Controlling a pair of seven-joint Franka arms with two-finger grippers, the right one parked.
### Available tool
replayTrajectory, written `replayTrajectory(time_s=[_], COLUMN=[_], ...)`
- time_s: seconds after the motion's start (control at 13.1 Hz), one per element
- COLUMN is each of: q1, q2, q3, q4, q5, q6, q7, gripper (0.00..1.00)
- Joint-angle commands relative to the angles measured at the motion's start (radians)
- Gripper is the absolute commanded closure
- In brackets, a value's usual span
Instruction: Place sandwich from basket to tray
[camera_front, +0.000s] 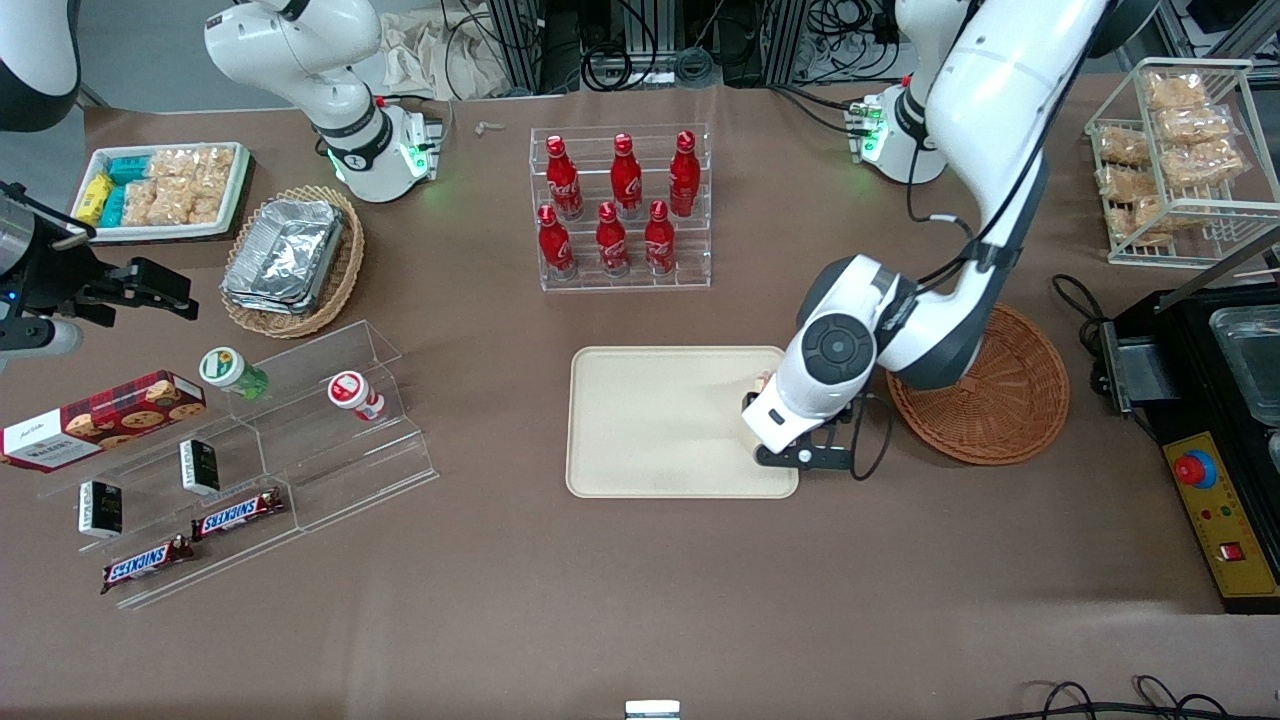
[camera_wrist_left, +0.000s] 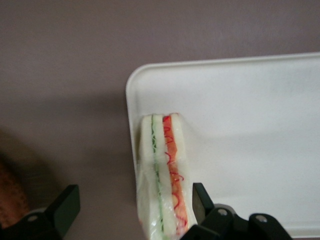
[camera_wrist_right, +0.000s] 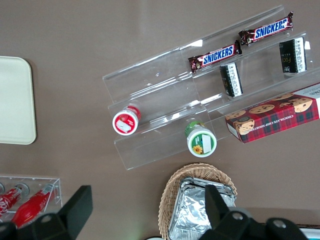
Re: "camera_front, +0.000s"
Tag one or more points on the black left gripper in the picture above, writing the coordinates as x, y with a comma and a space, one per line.
748, 399

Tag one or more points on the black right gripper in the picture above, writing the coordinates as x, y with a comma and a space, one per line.
52, 278

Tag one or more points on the triangular sandwich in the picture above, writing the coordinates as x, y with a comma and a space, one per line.
764, 384

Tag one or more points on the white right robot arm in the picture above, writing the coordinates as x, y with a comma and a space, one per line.
300, 60

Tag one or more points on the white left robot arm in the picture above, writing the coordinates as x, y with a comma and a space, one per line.
1000, 100

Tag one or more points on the beige plastic tray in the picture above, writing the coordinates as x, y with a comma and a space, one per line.
660, 420

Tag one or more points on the white rectangular snack tray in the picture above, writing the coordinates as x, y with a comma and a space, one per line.
238, 190

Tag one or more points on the light wicker basket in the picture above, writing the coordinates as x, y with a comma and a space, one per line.
340, 275

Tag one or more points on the round brown wicker basket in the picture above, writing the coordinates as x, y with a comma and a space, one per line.
1010, 400

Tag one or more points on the clear rice cracker packet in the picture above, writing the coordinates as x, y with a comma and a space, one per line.
140, 202
208, 200
172, 202
215, 165
172, 165

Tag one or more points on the teal snack packet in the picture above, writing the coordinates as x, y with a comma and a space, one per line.
128, 169
112, 206

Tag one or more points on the green capped drink bottle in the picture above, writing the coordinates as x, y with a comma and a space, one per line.
228, 370

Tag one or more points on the yellow snack packet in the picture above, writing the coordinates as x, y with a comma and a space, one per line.
94, 198

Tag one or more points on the stack of foil trays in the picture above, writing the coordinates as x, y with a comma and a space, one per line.
285, 250

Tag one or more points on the red tartan cookie box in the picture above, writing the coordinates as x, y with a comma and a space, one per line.
100, 420

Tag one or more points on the clear acrylic bottle rack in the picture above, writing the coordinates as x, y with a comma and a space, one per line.
690, 270

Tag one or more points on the small black box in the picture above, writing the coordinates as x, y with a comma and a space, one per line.
100, 508
200, 467

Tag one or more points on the red cola bottle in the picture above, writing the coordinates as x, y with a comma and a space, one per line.
562, 180
611, 242
684, 175
554, 245
626, 178
659, 240

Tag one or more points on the red capped drink bottle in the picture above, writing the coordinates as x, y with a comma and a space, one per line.
352, 393

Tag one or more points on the snickers chocolate bar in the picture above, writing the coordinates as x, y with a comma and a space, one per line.
238, 514
145, 565

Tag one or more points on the clear acrylic stepped shelf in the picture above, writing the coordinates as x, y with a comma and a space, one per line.
340, 470

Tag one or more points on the beige crumpled bag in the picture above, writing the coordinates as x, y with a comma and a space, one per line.
440, 55

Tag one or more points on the small white clip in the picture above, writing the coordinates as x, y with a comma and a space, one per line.
490, 127

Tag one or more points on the clear bagged pastry snack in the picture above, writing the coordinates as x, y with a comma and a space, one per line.
1175, 92
1122, 147
1192, 127
1150, 210
1122, 183
1130, 232
1200, 163

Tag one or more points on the black machine with basin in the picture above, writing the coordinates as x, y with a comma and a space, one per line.
1190, 370

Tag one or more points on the red emergency stop button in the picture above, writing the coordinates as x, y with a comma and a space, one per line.
1195, 468

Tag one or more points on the grey metal bar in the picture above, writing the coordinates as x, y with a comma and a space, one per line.
1220, 273

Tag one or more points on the yellow black control panel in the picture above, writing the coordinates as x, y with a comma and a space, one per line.
1225, 520

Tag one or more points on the aluminium frame rack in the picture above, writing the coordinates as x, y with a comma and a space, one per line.
520, 40

